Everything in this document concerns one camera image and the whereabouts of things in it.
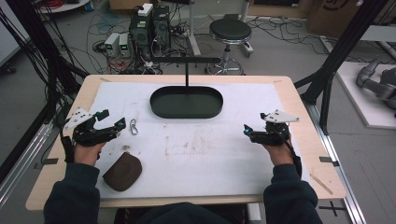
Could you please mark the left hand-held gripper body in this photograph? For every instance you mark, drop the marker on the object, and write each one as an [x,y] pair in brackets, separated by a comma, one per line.
[90,133]

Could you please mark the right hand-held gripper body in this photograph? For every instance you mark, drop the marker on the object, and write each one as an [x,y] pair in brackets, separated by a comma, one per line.
[274,130]

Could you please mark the brown pouch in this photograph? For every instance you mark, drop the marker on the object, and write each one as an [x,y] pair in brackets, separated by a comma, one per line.
[123,172]

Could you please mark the black tray stand with hanger bar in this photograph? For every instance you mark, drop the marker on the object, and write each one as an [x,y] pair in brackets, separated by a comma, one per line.
[186,104]

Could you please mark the person's left hand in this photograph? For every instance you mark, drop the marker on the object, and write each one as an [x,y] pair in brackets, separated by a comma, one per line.
[87,154]

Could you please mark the person's right hand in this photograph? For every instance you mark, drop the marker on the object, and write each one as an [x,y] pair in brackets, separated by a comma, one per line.
[280,154]

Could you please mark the grey tape piece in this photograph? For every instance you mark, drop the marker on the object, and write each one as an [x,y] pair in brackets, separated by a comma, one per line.
[50,161]
[328,160]

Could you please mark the white table mat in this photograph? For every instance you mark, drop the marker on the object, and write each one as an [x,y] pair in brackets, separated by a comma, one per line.
[202,155]

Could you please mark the thin wooden stick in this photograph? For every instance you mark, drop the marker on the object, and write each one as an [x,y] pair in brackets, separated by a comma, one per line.
[320,184]

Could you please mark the grey power supply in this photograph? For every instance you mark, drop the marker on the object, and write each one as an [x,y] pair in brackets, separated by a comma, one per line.
[124,45]
[111,43]

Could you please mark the black computer tower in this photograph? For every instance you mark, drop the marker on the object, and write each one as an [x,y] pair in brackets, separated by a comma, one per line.
[161,26]
[140,34]

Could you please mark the white floor board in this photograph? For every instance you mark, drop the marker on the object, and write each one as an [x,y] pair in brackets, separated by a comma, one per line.
[358,99]

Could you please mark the black round stool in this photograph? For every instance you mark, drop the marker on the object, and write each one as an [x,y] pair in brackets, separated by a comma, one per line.
[230,31]

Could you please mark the person's torso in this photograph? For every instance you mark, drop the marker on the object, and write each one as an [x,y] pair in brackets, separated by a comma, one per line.
[180,214]

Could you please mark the white table leg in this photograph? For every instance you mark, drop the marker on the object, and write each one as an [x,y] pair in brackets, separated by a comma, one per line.
[193,31]

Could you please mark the white box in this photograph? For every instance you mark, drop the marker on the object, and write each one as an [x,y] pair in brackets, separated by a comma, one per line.
[145,9]

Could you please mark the cardboard box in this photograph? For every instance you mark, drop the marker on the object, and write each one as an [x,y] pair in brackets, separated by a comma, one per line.
[333,17]

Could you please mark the aluminium rail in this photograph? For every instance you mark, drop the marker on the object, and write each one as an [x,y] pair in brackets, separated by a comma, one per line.
[339,174]
[25,158]

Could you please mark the black frame post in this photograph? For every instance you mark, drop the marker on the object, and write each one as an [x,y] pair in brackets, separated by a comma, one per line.
[339,49]

